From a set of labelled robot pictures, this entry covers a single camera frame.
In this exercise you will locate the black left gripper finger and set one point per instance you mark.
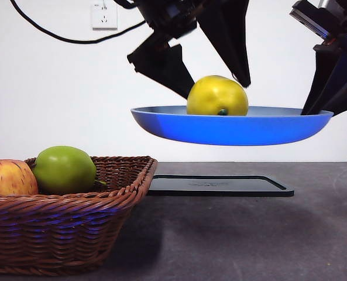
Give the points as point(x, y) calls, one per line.
point(164, 67)
point(228, 38)

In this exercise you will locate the yellow lemon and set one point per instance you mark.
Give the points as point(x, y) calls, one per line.
point(217, 93)

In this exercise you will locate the blue round plate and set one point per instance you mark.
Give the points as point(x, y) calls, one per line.
point(220, 130)

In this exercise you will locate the brown woven wicker basket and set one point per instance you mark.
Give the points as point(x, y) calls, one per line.
point(59, 228)

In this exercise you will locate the black flat tray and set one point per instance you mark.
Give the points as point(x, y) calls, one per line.
point(220, 187)

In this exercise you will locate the green apple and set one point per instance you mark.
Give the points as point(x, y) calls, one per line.
point(62, 168)

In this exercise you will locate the red yellow apple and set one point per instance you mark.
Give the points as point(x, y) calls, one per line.
point(6, 178)

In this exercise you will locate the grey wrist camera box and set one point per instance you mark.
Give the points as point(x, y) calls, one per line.
point(310, 17)

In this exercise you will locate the white wall socket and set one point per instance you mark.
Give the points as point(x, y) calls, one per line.
point(104, 23)

